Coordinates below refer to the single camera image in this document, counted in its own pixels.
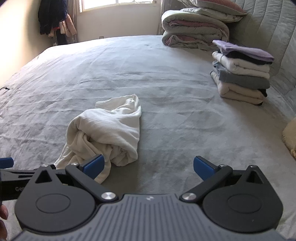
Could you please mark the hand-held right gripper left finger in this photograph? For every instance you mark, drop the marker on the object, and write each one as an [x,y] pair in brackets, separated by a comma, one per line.
[93,165]

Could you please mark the pink hanging garment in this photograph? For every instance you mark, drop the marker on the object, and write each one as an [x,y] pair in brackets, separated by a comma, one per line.
[67,27]

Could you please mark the beige folded garment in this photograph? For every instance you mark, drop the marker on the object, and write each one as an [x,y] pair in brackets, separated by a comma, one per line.
[238,92]

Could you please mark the window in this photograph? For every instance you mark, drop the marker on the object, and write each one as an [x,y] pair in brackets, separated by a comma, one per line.
[115,2]

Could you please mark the grey folded garment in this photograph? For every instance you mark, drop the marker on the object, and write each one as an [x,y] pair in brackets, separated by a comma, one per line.
[240,80]

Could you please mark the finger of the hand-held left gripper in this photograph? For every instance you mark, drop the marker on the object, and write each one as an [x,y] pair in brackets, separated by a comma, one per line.
[5,162]

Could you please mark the dark hanging garment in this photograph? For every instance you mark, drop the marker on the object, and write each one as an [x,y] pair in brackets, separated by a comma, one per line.
[50,14]

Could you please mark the grey bed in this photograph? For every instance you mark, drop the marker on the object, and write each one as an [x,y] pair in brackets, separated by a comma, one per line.
[161,92]

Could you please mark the white folded garment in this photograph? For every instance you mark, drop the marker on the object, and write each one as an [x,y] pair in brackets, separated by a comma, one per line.
[235,64]

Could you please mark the grey quilted headboard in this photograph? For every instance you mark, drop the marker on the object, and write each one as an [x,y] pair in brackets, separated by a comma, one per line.
[266,30]

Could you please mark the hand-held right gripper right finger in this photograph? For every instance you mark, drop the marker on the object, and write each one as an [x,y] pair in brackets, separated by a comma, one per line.
[204,166]

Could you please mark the grey patterned curtain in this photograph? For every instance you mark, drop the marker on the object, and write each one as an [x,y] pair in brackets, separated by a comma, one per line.
[161,16]
[73,20]

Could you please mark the dark folded garment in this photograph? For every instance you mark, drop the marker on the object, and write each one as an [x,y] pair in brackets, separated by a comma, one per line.
[238,56]

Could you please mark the folded grey pink quilt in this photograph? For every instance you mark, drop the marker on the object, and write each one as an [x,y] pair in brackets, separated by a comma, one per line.
[192,30]

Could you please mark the white cotton garment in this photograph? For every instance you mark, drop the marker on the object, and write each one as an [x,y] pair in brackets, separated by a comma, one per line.
[111,129]

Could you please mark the purple folded garment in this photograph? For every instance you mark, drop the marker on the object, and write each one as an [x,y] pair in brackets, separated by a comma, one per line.
[242,49]

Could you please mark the white plush toy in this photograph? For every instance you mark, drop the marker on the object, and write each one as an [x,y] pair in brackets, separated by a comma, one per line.
[290,139]

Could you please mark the person's left hand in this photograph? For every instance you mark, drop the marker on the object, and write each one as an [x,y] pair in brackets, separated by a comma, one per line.
[2,212]

